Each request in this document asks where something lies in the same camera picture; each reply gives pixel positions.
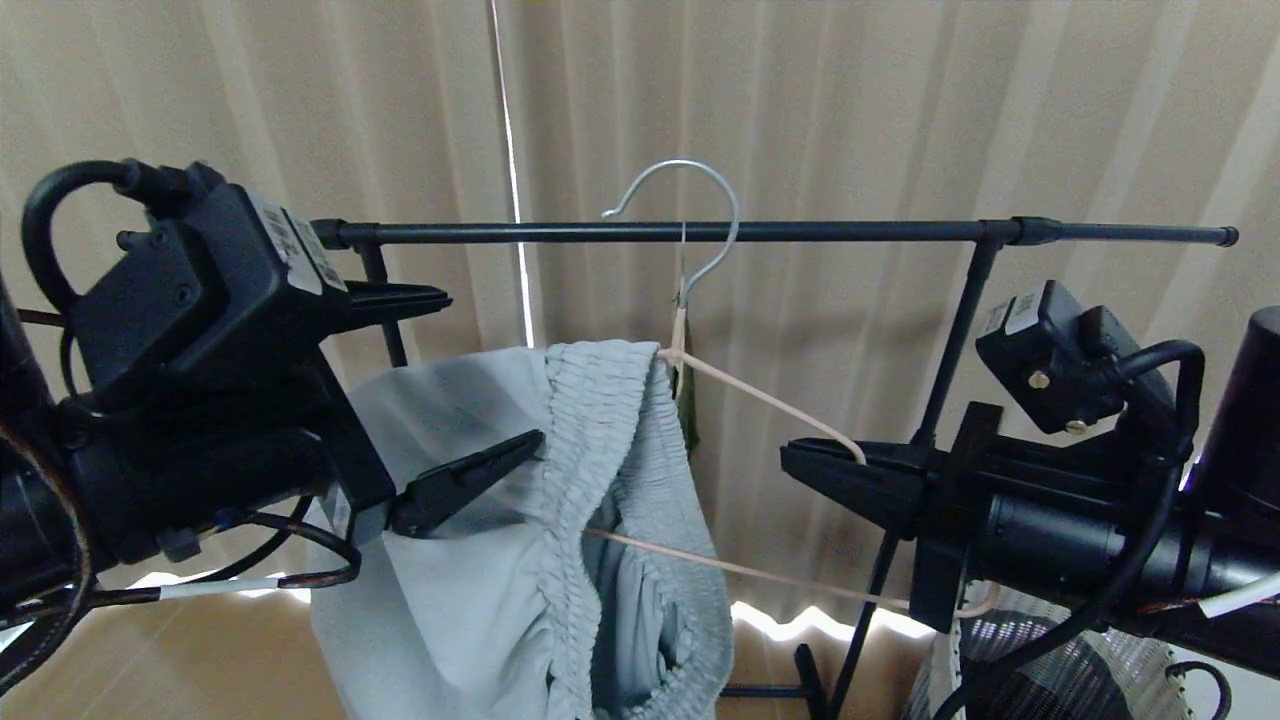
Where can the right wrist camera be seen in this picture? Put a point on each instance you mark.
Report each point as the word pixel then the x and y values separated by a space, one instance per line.
pixel 1060 350

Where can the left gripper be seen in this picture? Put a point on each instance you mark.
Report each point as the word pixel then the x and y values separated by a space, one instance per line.
pixel 220 470

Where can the white laundry basket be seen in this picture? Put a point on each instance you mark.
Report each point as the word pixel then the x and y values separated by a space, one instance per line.
pixel 1080 660

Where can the black clothes rack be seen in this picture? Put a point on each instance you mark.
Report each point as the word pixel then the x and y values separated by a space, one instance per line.
pixel 800 232

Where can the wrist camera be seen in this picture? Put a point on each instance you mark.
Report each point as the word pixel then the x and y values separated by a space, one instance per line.
pixel 200 290
pixel 1060 350

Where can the beige curtain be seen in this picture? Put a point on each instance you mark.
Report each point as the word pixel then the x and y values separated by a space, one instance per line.
pixel 900 100

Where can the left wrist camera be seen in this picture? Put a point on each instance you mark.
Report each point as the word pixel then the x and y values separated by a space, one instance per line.
pixel 200 290

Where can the green printed shirt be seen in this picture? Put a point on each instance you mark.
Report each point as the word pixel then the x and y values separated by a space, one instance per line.
pixel 688 410

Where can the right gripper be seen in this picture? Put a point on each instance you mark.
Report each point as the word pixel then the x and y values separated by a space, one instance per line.
pixel 1060 520

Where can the pale grey shorts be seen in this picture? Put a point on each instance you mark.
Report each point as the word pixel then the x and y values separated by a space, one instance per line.
pixel 450 600

